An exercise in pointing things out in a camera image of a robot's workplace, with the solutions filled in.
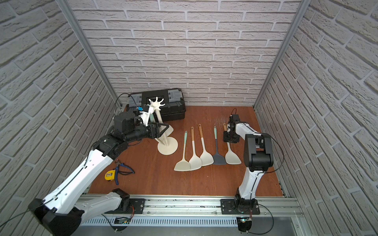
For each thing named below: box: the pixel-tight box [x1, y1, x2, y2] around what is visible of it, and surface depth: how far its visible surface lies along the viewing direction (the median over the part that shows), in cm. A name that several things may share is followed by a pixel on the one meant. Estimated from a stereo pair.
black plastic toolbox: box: [127, 88, 187, 122], surface depth 102 cm
